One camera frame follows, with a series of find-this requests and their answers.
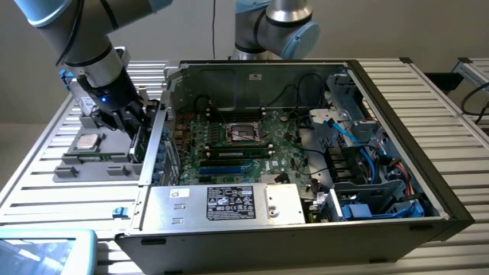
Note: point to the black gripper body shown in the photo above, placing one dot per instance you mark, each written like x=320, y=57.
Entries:
x=111, y=94

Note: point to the green graphics card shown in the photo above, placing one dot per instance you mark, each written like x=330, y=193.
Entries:
x=141, y=146

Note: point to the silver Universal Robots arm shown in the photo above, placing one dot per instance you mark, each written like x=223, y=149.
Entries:
x=82, y=43

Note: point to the silver hard disk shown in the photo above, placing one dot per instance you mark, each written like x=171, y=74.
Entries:
x=85, y=98

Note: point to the silver CPU chip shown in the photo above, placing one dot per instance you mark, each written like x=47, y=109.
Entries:
x=90, y=142

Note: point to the green RAM stick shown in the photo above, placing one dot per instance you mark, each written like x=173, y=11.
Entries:
x=95, y=156

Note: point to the grey parts rack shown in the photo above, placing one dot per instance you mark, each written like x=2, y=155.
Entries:
x=95, y=169

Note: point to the CPU socket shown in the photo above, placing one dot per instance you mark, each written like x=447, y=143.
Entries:
x=245, y=132

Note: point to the black expansion slot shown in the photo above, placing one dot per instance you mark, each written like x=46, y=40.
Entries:
x=226, y=163

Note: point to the installed RAM stick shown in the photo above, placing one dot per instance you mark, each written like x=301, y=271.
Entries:
x=237, y=154

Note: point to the blue expansion slot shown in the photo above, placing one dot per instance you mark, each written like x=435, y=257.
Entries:
x=223, y=169

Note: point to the green motherboard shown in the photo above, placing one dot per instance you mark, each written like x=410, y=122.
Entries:
x=230, y=169

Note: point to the small blue table clip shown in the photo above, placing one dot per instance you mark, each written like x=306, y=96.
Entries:
x=119, y=213

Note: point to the silver power supply unit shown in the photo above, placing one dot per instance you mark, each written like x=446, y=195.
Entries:
x=199, y=206

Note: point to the silver chipset heat sink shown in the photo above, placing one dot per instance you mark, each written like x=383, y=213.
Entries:
x=277, y=179

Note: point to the teal teach pendant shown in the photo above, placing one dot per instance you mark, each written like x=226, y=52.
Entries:
x=46, y=252

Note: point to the grey metal disk bay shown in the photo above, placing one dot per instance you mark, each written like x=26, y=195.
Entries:
x=346, y=100

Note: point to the open black PC case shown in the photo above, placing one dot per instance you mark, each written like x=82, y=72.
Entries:
x=267, y=246

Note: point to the black case fan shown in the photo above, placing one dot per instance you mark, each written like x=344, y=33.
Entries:
x=354, y=166

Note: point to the blue drive caddy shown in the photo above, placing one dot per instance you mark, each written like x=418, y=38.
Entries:
x=359, y=212

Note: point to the blue plastic bracket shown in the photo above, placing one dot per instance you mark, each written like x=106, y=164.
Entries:
x=65, y=77

